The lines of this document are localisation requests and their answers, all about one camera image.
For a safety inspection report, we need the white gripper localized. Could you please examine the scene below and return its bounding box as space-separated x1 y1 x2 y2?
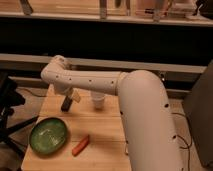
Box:
53 84 81 103

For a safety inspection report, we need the black eraser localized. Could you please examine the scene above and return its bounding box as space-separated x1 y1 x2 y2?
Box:
61 96 73 112

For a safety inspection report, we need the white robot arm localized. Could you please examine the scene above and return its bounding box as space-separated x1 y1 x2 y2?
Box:
41 55 183 171

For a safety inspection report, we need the orange carrot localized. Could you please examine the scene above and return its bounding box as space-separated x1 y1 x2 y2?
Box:
72 135 90 156

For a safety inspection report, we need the green bowl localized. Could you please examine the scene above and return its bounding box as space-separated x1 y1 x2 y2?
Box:
29 117 68 155

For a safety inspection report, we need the black tripod stand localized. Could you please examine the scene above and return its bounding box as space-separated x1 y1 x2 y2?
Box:
0 72 38 158

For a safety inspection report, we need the black cable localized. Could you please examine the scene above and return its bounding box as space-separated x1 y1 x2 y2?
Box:
171 111 194 171

